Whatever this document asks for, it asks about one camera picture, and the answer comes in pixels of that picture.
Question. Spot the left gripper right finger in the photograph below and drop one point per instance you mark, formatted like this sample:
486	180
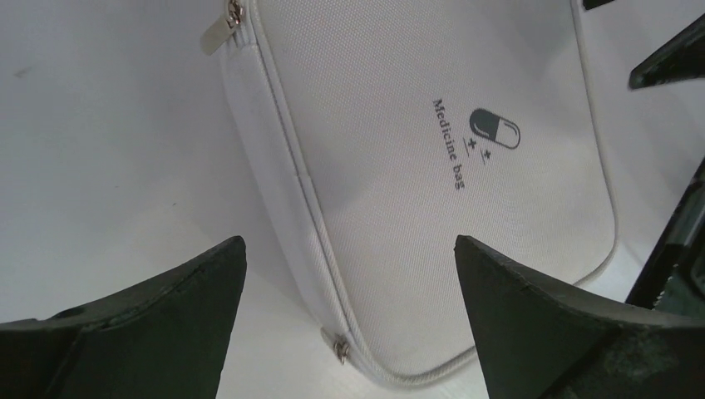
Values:
539	337

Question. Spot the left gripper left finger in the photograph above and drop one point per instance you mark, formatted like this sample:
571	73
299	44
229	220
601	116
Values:
166	337

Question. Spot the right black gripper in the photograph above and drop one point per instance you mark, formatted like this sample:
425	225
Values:
672	279

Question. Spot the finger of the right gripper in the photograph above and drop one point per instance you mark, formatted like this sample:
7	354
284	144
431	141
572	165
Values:
679	59

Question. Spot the grey box lid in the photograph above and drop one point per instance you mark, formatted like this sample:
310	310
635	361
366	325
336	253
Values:
420	121

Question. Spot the grey plastic medicine box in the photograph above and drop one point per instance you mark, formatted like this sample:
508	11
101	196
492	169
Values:
288	197

